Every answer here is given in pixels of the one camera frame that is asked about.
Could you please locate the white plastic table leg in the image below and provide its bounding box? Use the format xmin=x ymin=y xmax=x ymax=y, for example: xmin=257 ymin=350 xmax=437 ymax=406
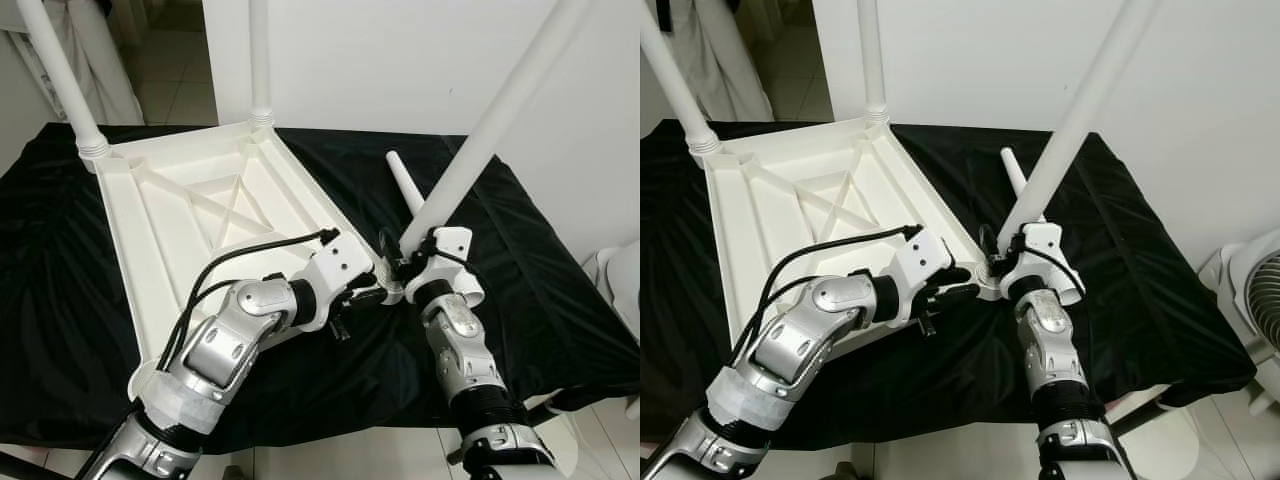
xmin=640 ymin=10 xmax=721 ymax=153
xmin=1000 ymin=147 xmax=1086 ymax=306
xmin=398 ymin=0 xmax=598 ymax=256
xmin=15 ymin=0 xmax=111 ymax=161
xmin=997 ymin=0 xmax=1166 ymax=249
xmin=858 ymin=0 xmax=891 ymax=126
xmin=248 ymin=0 xmax=276 ymax=126
xmin=384 ymin=151 xmax=488 ymax=309

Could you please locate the white plastic table top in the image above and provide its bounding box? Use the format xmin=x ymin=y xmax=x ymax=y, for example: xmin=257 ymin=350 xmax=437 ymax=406
xmin=95 ymin=110 xmax=406 ymax=396
xmin=703 ymin=108 xmax=1004 ymax=386

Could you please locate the black tablecloth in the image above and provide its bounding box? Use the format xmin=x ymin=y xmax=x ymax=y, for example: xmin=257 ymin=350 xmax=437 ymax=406
xmin=640 ymin=120 xmax=1256 ymax=446
xmin=0 ymin=122 xmax=641 ymax=451

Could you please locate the person in light garment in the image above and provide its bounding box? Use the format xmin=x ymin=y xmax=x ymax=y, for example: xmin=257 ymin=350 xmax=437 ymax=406
xmin=655 ymin=0 xmax=776 ymax=123
xmin=30 ymin=0 xmax=146 ymax=126

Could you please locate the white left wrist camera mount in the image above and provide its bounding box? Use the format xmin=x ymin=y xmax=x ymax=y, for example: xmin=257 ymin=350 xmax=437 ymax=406
xmin=300 ymin=228 xmax=376 ymax=331
xmin=890 ymin=228 xmax=956 ymax=326

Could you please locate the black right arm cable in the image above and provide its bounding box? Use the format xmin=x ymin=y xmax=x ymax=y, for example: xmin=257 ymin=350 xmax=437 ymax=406
xmin=1015 ymin=243 xmax=1111 ymax=421
xmin=420 ymin=238 xmax=521 ymax=421

